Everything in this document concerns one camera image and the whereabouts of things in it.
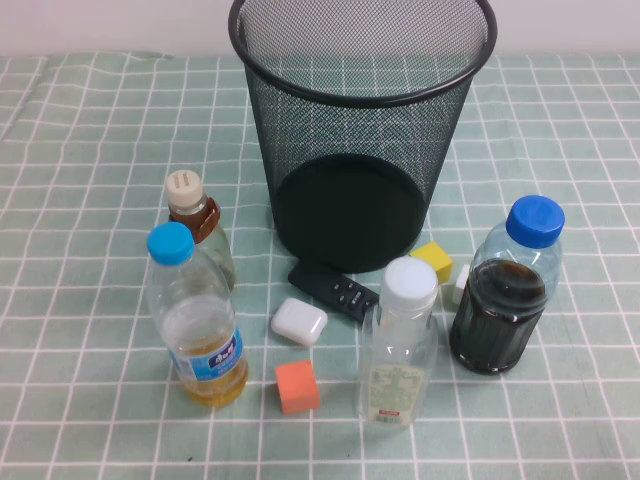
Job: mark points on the clear bottle white cap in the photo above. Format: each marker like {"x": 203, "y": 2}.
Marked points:
{"x": 407, "y": 280}

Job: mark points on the brown tea bottle beige cap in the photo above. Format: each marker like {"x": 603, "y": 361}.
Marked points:
{"x": 186, "y": 189}

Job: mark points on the black remote control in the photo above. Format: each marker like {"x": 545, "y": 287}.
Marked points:
{"x": 320, "y": 287}

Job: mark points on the white earbuds case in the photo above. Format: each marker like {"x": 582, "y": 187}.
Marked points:
{"x": 299, "y": 320}

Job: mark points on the yellow cube block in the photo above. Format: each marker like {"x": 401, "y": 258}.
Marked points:
{"x": 435, "y": 257}

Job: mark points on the small white block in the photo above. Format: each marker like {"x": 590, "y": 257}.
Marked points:
{"x": 461, "y": 282}

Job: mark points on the yellow liquid bottle light-blue cap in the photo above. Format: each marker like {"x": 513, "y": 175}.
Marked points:
{"x": 200, "y": 325}

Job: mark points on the orange cube block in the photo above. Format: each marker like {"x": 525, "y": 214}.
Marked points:
{"x": 297, "y": 387}

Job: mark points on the dark liquid bottle blue cap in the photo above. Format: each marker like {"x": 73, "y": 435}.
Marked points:
{"x": 500, "y": 320}

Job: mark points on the green checkered tablecloth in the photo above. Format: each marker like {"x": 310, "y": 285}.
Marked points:
{"x": 75, "y": 150}

